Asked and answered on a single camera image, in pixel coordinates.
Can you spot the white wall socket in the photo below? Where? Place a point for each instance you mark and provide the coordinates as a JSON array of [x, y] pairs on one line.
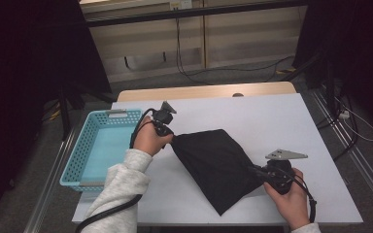
[[181, 4]]

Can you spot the wooden table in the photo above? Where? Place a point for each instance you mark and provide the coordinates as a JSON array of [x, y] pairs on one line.
[[142, 93]]

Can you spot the narrow black curtain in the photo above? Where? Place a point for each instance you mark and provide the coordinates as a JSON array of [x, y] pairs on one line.
[[362, 48]]

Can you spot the black pants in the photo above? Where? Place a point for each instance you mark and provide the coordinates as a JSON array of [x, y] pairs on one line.
[[217, 165]]

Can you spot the person's left hand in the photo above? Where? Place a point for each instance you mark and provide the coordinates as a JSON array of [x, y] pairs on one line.
[[149, 139]]

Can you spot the white power plug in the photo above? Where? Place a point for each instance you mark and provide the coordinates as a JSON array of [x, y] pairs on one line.
[[344, 114]]

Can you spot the black metal stand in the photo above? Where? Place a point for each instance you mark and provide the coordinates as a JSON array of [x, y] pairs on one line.
[[328, 84], [65, 116]]

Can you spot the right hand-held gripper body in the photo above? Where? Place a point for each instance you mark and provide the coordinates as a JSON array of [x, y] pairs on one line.
[[286, 154]]

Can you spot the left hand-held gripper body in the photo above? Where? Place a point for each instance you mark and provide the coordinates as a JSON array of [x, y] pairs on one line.
[[162, 118]]

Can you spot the light blue plastic basket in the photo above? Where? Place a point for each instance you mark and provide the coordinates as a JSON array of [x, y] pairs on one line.
[[100, 152]]

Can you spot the wide black curtain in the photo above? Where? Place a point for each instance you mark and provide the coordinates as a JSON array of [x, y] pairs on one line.
[[19, 64]]

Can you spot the person's right hand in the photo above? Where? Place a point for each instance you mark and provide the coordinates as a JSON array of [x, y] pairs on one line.
[[293, 207]]

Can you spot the aluminium floor rail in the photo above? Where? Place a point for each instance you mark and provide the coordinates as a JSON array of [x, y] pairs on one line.
[[50, 184], [362, 165]]

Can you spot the white table cover sheet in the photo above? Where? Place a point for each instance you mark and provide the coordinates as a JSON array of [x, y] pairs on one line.
[[304, 110]]

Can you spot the black horizontal bar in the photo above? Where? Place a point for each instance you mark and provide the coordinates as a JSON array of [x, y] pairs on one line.
[[191, 13]]

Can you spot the beige wooden cabinet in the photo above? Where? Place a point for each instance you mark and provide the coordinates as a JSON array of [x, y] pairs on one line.
[[239, 39]]

